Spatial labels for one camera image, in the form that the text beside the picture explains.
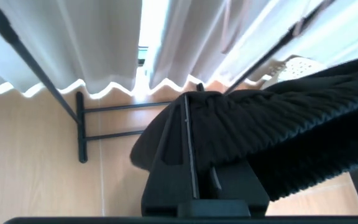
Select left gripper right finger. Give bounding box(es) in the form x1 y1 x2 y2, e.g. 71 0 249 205
198 160 270 217

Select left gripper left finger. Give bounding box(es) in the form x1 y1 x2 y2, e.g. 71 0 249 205
140 93 200 218

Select black shorts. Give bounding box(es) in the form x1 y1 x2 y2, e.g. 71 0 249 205
130 53 358 202

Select black clothes rack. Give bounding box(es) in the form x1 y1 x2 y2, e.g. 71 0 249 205
0 0 337 164

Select white laundry basket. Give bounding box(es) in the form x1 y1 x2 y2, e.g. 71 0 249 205
261 55 329 91

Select window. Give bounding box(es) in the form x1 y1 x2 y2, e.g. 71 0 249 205
137 0 170 85

